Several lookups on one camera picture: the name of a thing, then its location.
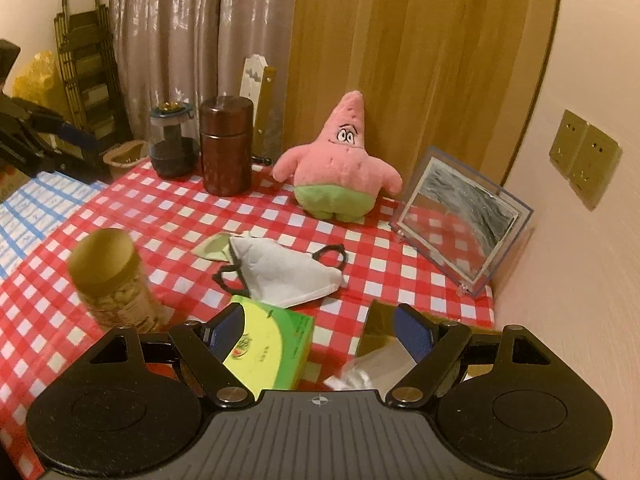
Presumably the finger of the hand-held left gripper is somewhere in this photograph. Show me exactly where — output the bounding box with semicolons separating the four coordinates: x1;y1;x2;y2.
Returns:
20;100;99;146
0;132;108;184

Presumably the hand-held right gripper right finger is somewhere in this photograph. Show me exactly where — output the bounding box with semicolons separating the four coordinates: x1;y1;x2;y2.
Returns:
385;304;551;406

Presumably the brown metal canister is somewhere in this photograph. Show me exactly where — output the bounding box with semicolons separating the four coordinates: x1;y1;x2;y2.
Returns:
200;96;257;197

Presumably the glass jar with black base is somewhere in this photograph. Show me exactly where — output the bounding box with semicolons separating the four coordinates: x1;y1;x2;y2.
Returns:
148;101;200;178

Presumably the blue and white cloth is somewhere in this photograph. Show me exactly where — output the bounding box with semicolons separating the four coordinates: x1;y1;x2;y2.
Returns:
0;170;108;271

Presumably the red checkered tablecloth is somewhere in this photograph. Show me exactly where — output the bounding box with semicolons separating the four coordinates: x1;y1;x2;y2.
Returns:
0;157;496;461

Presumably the woven basket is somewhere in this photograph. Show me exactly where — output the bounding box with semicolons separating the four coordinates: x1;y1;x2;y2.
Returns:
102;141;151;181

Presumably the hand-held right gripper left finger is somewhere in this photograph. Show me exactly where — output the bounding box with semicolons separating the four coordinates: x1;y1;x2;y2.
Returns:
90;305;253;408

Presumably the cashew jar with gold lid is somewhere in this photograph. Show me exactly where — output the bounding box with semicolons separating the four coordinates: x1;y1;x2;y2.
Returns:
69;228;168;333

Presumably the white mask with black loops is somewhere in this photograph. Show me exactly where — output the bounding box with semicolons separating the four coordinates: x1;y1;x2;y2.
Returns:
212;234;347;308

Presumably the beige wall socket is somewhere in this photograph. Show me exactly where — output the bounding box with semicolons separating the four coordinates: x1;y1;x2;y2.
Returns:
570;122;623;211
549;109;588;181

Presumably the wooden door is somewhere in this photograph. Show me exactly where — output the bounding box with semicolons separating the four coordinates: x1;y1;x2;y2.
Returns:
287;0;563;191

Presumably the green tissue packet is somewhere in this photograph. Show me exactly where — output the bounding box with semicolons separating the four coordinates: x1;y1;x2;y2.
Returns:
215;296;317;391

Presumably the pale green cloth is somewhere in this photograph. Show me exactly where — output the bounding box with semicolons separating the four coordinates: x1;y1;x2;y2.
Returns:
192;232;236;263

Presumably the beige patterned curtain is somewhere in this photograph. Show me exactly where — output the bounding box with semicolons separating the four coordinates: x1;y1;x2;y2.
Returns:
107;0;301;161

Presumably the sand art picture frame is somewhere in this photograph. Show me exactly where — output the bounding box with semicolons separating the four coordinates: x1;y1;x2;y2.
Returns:
390;146;535;297

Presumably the black folding step ladder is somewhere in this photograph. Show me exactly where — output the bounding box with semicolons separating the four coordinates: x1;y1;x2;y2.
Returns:
54;0;133;141

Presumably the brown cardboard box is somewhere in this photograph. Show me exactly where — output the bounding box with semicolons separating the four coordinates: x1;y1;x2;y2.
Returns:
357;300;496;391

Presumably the pink starfish plush toy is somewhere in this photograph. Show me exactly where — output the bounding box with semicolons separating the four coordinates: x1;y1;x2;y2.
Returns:
272;90;403;221

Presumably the yellow plastic bag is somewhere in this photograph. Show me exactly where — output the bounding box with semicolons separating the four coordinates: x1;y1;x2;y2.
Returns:
12;50;63;111

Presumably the white wooden chair back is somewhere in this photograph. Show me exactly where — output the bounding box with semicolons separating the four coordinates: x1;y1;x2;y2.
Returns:
240;54;286;166

